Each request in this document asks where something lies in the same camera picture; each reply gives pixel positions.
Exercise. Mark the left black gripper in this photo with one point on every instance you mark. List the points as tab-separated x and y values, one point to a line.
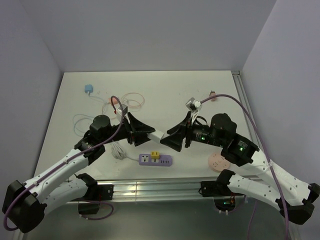
140	138

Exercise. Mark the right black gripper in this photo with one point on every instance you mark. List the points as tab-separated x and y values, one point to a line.
175	140

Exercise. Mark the white plug adapter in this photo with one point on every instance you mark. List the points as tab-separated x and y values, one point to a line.
156	136

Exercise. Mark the purple power strip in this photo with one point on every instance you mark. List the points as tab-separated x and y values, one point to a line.
162	161

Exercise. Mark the yellow plug adapter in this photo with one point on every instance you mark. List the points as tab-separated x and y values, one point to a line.
155	155

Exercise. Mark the brown pink plug adapter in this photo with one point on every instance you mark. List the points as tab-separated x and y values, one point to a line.
212	96

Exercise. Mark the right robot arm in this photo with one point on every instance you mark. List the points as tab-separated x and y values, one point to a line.
281	190

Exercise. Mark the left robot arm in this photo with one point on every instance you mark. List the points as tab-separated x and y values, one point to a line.
26	204

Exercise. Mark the blue plug adapter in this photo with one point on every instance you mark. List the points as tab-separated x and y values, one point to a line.
88	89

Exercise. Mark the round pink power socket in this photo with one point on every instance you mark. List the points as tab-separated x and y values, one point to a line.
218	163

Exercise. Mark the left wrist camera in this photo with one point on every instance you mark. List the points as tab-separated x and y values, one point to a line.
121	112

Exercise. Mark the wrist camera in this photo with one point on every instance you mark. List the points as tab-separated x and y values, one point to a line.
121	112
194	106

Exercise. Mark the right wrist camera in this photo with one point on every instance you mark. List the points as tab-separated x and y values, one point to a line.
194	106

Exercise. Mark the aluminium front rail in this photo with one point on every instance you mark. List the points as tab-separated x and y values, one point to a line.
150	190

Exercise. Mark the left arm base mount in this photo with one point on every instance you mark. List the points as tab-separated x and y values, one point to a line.
94	200

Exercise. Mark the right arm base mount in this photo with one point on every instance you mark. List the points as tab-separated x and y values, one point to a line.
225	201

